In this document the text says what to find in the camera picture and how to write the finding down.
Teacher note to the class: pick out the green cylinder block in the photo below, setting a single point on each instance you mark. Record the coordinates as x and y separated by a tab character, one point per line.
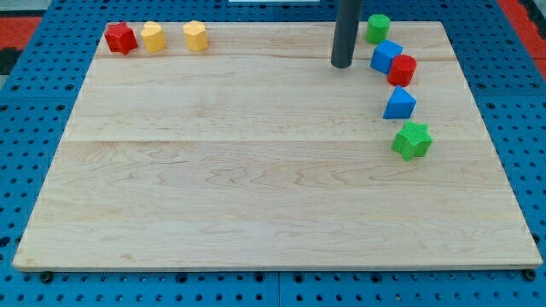
377	28

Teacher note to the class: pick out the blue cube block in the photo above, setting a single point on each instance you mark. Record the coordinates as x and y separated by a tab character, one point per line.
383	55

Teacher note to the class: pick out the light wooden board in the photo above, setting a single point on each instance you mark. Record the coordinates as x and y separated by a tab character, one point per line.
256	154

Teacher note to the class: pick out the blue triangle block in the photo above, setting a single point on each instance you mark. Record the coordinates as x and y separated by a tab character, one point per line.
400	105

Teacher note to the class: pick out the green star block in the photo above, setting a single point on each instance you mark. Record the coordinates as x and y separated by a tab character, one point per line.
413	140

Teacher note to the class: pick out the yellow hexagon block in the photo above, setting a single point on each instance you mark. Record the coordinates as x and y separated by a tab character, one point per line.
195	35

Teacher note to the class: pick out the red cylinder block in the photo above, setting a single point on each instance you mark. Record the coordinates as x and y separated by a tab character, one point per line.
402	70

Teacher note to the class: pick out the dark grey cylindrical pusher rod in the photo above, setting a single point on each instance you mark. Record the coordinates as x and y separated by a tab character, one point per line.
345	32

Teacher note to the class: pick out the yellow heart block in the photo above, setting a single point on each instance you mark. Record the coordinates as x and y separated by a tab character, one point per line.
153	37

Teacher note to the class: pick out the red star block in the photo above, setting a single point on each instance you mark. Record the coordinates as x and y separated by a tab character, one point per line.
120	38

